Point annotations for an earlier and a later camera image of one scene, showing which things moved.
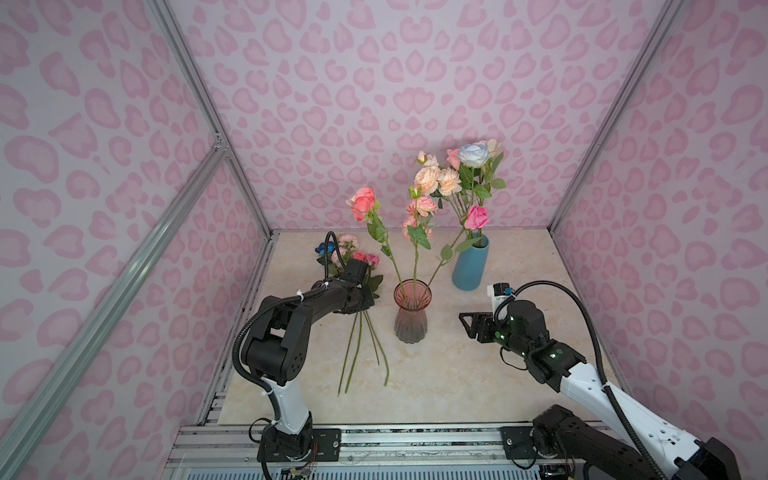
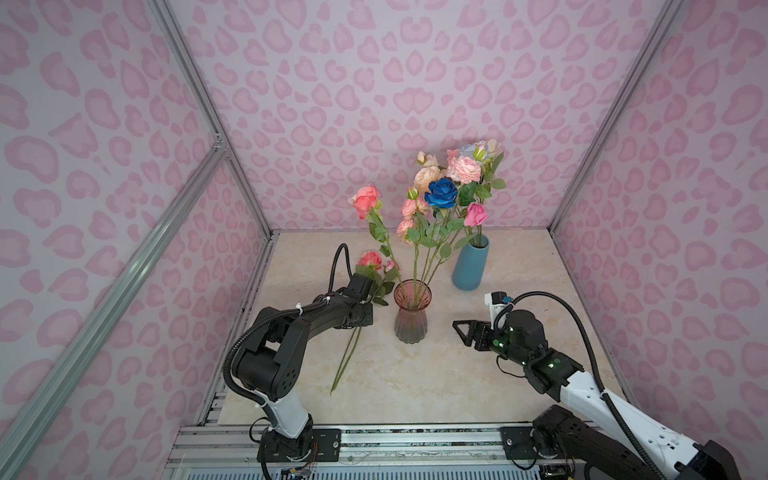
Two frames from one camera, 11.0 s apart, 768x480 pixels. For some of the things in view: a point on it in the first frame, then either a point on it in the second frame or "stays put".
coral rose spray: x=417 y=227 stays put
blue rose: x=321 y=248 → x=440 y=194
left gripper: x=369 y=300 → x=369 y=314
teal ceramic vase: x=469 y=266 stays put
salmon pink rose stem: x=365 y=205 stays put
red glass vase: x=412 y=297 stays put
